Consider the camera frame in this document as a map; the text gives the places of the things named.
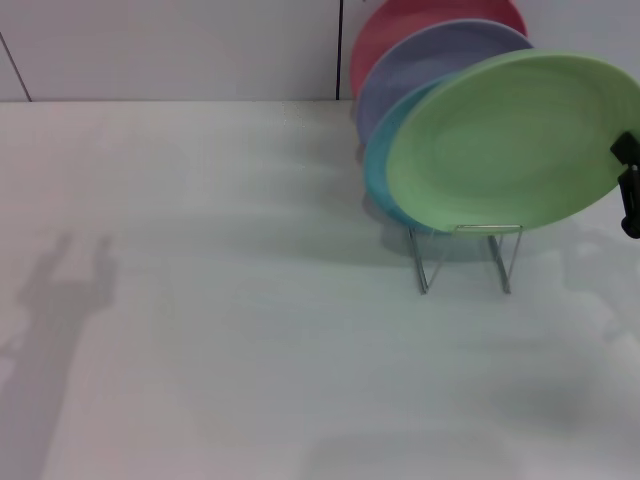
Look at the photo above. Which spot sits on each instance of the teal blue round plate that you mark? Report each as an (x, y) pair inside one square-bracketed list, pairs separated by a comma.
[(382, 170)]

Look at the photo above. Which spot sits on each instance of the red round plate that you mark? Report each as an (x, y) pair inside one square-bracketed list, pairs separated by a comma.
[(385, 30)]

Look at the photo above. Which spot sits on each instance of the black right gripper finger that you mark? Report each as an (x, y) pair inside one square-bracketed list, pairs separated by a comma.
[(631, 200)]

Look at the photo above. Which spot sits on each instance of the purple round plate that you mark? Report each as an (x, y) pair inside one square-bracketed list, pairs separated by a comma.
[(425, 60)]

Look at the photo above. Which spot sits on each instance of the green round plate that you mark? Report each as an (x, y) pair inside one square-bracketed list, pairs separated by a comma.
[(500, 145)]

